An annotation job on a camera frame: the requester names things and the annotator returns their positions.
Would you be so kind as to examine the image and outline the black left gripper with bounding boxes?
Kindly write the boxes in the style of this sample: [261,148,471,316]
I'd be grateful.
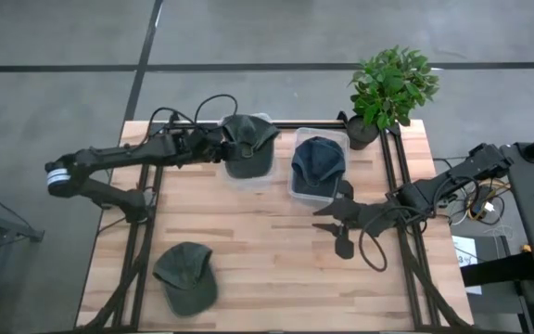
[186,125,239,164]

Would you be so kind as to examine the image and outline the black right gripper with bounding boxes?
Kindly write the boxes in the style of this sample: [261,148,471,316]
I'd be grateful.
[311,179,391,261]

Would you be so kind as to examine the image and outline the dark green cap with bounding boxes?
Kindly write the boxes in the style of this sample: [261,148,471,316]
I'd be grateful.
[152,240,220,318]
[220,113,281,180]

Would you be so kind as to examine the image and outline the blue denim cap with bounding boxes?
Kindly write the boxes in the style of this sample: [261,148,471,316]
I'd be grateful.
[290,135,347,199]

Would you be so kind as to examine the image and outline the clear plastic container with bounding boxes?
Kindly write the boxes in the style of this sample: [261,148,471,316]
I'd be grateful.
[287,126,351,208]
[214,112,277,192]

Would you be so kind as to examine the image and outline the black plant pot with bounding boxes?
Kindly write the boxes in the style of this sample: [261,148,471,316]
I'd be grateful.
[344,114,381,151]

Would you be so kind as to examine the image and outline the white paper sheet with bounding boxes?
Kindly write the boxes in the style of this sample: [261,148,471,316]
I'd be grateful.
[451,235,484,296]

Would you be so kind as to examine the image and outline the green leafy plant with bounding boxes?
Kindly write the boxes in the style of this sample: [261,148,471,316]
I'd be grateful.
[348,45,441,132]

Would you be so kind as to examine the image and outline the black power adapter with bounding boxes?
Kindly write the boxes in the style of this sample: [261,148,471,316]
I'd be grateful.
[473,185,493,219]

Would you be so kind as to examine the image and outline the black support beam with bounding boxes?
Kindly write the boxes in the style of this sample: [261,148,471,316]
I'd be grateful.
[460,252,534,288]

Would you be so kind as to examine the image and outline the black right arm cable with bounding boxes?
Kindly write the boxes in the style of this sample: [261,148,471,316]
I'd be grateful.
[358,206,430,273]

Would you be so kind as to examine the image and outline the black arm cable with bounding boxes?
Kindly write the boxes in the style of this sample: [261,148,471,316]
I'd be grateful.
[142,93,240,143]
[358,206,430,273]

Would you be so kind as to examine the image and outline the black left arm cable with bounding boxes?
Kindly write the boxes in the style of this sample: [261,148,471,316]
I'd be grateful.
[142,93,240,143]

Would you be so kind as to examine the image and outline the yellow cable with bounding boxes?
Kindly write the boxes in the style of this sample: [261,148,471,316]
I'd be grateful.
[466,179,512,220]

